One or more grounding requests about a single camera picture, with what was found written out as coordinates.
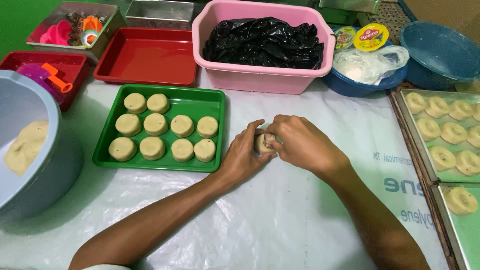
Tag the green margarine sachet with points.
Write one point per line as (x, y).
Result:
(344, 37)

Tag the shiny metal pan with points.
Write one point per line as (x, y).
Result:
(350, 4)

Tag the person's right hand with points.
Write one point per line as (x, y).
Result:
(307, 146)

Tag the green plastic tray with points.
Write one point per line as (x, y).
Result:
(210, 101)

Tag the grey plastic basin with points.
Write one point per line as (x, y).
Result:
(22, 101)

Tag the group of flat dough discs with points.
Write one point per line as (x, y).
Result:
(156, 125)

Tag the black plastic bag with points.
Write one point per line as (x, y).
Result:
(262, 43)

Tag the brown wooden board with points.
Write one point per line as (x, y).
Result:
(420, 168)

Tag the clear plastic bag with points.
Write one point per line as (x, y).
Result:
(363, 65)

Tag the dough ball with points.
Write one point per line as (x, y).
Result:
(262, 144)

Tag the single dimpled dough round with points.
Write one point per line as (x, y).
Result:
(460, 201)

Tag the white round mould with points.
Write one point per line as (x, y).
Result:
(88, 38)

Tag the person's left hand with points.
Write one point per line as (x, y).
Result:
(240, 157)

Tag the purple plastic scraper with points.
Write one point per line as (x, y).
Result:
(33, 72)

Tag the yellow margarine sachet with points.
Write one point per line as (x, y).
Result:
(371, 36)

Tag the white plastic table sheet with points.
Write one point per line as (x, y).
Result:
(262, 225)

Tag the small red plastic tray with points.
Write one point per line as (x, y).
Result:
(77, 65)

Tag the batch of dimpled dough cookies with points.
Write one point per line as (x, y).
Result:
(453, 133)

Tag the woven mat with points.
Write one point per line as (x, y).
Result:
(392, 17)

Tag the square metal tin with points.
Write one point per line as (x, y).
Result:
(108, 26)

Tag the large blue basin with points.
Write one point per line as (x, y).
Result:
(438, 52)

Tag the metal baking tray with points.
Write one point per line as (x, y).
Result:
(467, 236)
(416, 127)

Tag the pink plastic moulds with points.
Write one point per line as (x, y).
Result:
(56, 34)

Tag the metal loaf pan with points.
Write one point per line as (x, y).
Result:
(159, 11)

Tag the large dough mass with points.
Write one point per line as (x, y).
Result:
(26, 150)

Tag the pink plastic tub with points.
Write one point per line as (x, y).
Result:
(258, 80)

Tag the blue plastic bowl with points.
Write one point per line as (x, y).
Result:
(348, 88)

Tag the large red plastic tray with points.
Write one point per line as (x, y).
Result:
(150, 56)

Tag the orange plastic tool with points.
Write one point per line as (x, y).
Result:
(56, 79)

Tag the orange plastic mould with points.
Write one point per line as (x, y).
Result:
(92, 23)

